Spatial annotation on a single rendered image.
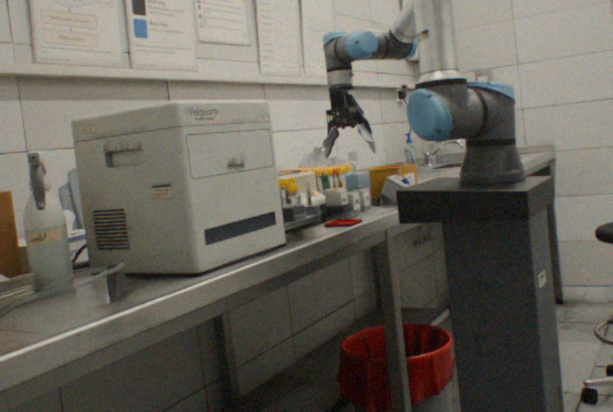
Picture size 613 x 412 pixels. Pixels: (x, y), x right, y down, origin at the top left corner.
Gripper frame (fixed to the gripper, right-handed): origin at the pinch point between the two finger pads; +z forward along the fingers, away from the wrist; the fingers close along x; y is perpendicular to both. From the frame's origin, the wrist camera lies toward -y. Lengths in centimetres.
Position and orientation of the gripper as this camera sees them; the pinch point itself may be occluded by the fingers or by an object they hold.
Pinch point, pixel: (351, 156)
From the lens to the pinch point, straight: 188.7
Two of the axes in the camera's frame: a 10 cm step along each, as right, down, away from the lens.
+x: 9.1, -0.8, -4.2
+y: -4.1, 0.9, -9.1
